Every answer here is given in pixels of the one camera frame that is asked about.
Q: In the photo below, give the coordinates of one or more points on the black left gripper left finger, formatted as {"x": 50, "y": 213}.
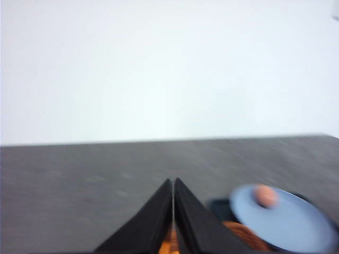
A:
{"x": 149, "y": 227}

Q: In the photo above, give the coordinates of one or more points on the brown woven wicker basket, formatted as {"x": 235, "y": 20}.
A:
{"x": 169, "y": 244}

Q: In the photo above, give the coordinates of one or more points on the black rectangular tray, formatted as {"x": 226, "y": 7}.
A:
{"x": 222, "y": 209}

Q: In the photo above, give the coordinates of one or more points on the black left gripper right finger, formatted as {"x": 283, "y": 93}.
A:
{"x": 199, "y": 230}

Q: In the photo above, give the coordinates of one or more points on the blue round plate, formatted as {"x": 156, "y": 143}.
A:
{"x": 295, "y": 222}

